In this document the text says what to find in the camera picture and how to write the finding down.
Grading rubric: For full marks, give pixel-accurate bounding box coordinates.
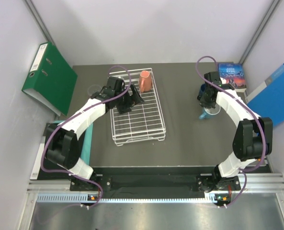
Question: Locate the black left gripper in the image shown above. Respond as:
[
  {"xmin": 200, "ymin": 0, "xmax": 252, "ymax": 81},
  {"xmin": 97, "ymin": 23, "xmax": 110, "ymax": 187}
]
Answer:
[{"xmin": 114, "ymin": 83, "xmax": 145, "ymax": 114}]

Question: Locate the teal mug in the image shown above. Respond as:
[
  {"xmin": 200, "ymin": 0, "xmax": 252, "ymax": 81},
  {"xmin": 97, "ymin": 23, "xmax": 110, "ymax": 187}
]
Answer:
[{"xmin": 199, "ymin": 105, "xmax": 221, "ymax": 120}]

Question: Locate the orange mug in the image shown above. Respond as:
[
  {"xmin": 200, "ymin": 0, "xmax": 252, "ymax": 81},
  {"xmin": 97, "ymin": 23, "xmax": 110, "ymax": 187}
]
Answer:
[{"xmin": 139, "ymin": 70, "xmax": 153, "ymax": 93}]

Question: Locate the white wire dish rack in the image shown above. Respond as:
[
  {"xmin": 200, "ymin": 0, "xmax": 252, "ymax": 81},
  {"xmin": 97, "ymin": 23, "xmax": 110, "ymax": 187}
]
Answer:
[{"xmin": 110, "ymin": 68, "xmax": 166, "ymax": 146}]

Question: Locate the clear faceted plastic cup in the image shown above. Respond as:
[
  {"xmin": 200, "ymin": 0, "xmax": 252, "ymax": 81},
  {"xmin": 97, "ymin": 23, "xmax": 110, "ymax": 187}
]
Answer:
[{"xmin": 87, "ymin": 84, "xmax": 102, "ymax": 96}]

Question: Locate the dark blue mug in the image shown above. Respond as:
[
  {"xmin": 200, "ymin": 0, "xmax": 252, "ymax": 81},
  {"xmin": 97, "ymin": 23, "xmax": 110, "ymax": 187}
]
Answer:
[{"xmin": 197, "ymin": 83, "xmax": 206, "ymax": 100}]

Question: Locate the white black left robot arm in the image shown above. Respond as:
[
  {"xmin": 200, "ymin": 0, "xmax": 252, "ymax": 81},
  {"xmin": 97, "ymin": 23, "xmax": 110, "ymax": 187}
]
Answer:
[{"xmin": 42, "ymin": 77, "xmax": 144, "ymax": 190}]

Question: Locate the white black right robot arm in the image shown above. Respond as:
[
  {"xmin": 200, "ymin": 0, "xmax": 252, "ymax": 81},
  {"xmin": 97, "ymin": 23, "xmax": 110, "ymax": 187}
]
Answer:
[{"xmin": 197, "ymin": 71, "xmax": 273, "ymax": 190}]

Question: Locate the Jane Eyre paperback book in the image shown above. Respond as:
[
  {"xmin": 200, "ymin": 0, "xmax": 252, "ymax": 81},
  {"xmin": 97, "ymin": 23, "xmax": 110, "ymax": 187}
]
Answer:
[{"xmin": 218, "ymin": 63, "xmax": 247, "ymax": 92}]

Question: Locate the blue folder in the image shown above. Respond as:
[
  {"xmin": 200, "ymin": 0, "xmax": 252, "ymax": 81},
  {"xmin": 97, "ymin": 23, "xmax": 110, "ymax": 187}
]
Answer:
[{"xmin": 246, "ymin": 63, "xmax": 284, "ymax": 126}]

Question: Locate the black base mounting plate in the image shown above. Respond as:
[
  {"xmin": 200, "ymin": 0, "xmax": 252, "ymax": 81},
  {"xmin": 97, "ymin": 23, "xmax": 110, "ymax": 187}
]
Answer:
[{"xmin": 69, "ymin": 173, "xmax": 242, "ymax": 194}]

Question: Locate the green lever arch binder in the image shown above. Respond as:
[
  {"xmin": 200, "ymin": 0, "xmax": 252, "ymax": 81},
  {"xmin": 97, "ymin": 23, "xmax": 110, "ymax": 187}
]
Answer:
[{"xmin": 22, "ymin": 42, "xmax": 78, "ymax": 116}]

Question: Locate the black notebook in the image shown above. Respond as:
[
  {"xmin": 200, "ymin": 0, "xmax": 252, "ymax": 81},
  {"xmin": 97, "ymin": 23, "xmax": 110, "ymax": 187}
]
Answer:
[{"xmin": 30, "ymin": 122, "xmax": 87, "ymax": 181}]

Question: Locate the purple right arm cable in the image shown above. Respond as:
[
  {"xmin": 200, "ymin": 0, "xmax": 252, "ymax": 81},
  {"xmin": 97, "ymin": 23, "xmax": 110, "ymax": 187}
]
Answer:
[{"xmin": 195, "ymin": 56, "xmax": 267, "ymax": 208}]

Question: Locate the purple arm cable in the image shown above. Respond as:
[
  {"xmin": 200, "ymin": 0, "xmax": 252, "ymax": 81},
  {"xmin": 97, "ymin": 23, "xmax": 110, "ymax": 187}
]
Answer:
[
  {"xmin": 195, "ymin": 56, "xmax": 267, "ymax": 208},
  {"xmin": 40, "ymin": 66, "xmax": 132, "ymax": 209}
]

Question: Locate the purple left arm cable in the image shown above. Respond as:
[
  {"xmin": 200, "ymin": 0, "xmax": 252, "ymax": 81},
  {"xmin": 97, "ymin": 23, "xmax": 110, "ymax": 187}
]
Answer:
[{"xmin": 40, "ymin": 66, "xmax": 132, "ymax": 209}]

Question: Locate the aluminium frame rail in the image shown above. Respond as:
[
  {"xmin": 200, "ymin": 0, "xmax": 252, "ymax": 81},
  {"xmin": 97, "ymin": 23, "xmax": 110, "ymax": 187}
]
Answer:
[{"xmin": 26, "ymin": 173, "xmax": 284, "ymax": 195}]

